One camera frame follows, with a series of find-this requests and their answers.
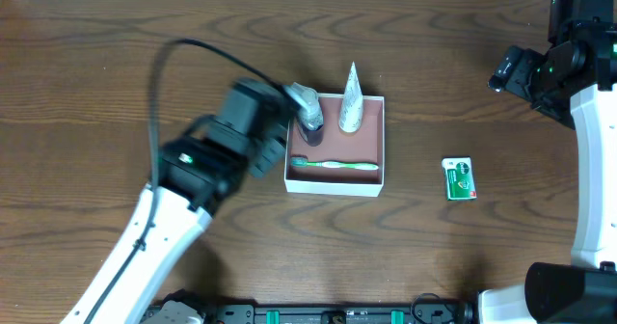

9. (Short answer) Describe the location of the clear soap pump bottle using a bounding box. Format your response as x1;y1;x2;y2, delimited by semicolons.
284;83;324;147

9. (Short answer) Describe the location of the green white toothbrush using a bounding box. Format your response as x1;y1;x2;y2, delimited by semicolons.
291;157;380;171

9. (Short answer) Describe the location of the white cream tube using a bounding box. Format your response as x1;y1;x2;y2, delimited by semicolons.
338;63;363;133

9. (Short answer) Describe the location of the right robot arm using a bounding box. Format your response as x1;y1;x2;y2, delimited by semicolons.
475;0;616;324

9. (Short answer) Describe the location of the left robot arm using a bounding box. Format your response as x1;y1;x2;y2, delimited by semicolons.
64;115;289;323

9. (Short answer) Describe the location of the white box pink interior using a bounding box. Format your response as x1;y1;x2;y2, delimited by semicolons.
283;94;386;197

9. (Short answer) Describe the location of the green soap box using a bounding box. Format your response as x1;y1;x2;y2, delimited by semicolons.
442;157;477;201

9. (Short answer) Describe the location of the left black cable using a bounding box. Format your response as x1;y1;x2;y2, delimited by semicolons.
84;38;285;324

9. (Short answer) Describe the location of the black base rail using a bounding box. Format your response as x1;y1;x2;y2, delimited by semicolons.
140;289;477;324

